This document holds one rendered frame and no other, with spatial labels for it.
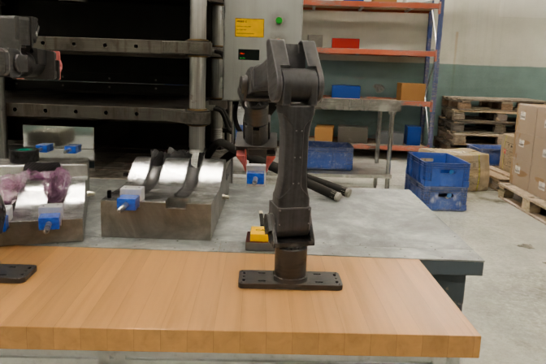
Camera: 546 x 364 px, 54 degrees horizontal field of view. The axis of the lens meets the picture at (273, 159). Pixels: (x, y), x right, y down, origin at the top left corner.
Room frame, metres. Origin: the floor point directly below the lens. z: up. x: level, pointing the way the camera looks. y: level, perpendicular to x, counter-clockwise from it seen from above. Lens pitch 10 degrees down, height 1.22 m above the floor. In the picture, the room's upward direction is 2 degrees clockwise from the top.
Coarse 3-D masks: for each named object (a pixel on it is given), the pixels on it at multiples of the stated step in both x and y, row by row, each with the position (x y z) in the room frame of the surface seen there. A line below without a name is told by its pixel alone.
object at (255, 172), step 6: (246, 168) 1.35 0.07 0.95; (252, 168) 1.35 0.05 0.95; (258, 168) 1.35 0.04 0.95; (264, 168) 1.35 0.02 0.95; (246, 174) 1.35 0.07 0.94; (252, 174) 1.31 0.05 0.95; (258, 174) 1.31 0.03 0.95; (264, 174) 1.35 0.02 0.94; (246, 180) 1.35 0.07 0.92; (252, 180) 1.31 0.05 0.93; (258, 180) 1.31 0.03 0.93; (264, 180) 1.35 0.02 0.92; (264, 186) 1.35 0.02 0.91
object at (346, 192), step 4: (308, 176) 1.78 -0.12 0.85; (312, 176) 1.78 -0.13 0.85; (316, 180) 1.76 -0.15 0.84; (320, 180) 1.76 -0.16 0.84; (324, 180) 1.76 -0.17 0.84; (324, 184) 1.75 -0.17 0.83; (328, 184) 1.74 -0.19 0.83; (332, 184) 1.73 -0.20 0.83; (336, 184) 1.73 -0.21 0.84; (332, 188) 1.73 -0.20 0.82; (336, 188) 1.72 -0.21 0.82; (340, 188) 1.72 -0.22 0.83; (344, 188) 1.71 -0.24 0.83; (348, 188) 1.71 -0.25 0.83; (340, 192) 1.71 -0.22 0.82; (344, 192) 1.71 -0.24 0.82; (348, 192) 1.70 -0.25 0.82; (344, 196) 1.71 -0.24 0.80; (348, 196) 1.71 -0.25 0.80
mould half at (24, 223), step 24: (0, 168) 1.49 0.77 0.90; (72, 168) 1.54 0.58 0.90; (24, 192) 1.31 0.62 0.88; (72, 192) 1.34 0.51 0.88; (24, 216) 1.19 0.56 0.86; (72, 216) 1.20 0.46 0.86; (0, 240) 1.14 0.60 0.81; (24, 240) 1.16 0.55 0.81; (48, 240) 1.17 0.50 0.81; (72, 240) 1.19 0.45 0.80
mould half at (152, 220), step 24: (144, 168) 1.50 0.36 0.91; (168, 168) 1.50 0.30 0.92; (216, 168) 1.51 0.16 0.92; (168, 192) 1.34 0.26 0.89; (216, 192) 1.37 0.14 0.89; (120, 216) 1.23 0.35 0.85; (144, 216) 1.23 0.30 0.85; (168, 216) 1.23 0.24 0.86; (192, 216) 1.23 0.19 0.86; (216, 216) 1.35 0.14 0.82
